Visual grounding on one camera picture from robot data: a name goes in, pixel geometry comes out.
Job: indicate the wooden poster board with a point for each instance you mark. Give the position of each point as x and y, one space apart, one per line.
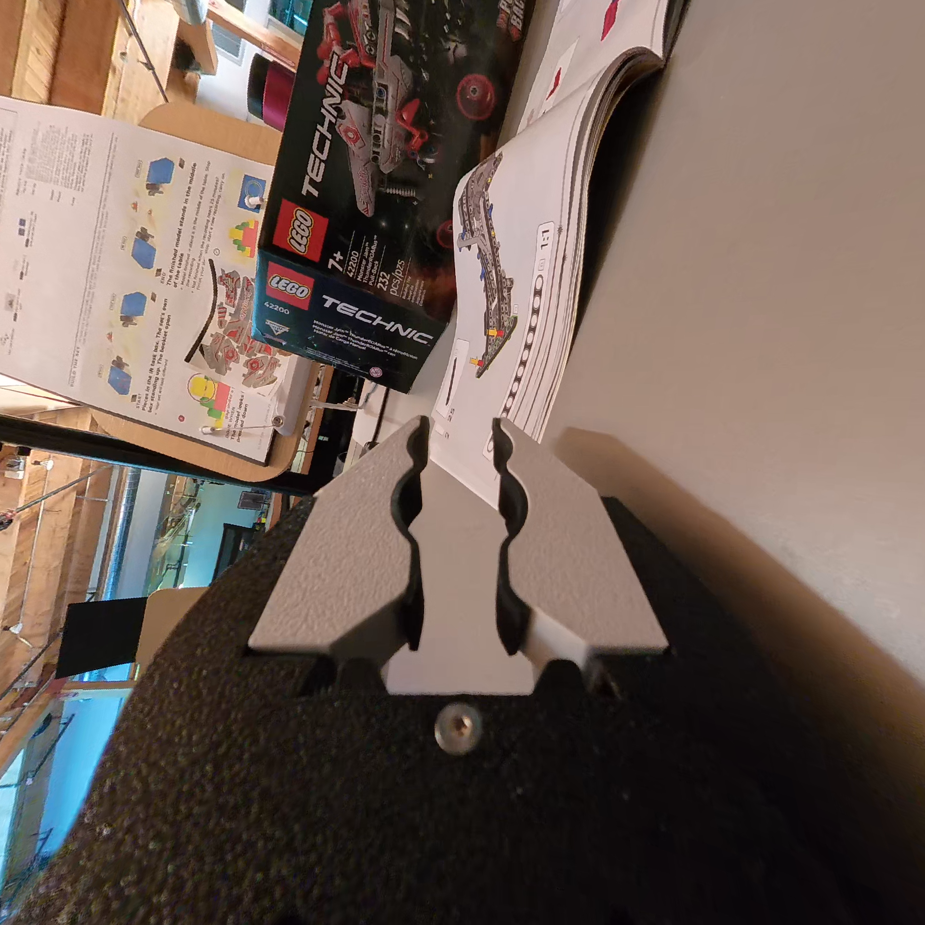
217 134

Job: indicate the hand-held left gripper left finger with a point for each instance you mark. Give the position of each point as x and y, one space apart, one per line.
347 564

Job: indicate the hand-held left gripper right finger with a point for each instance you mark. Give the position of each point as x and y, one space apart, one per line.
578 556

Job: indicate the black flat panel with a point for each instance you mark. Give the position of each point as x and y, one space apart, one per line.
101 636

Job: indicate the open instruction booklet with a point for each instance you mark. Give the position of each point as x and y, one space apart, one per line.
549 238

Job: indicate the red and black roll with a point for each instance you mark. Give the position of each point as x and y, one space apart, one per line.
278 94

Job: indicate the black toy set box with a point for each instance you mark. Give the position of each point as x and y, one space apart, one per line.
376 181

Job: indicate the printed instruction poster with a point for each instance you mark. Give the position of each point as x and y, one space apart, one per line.
108 253

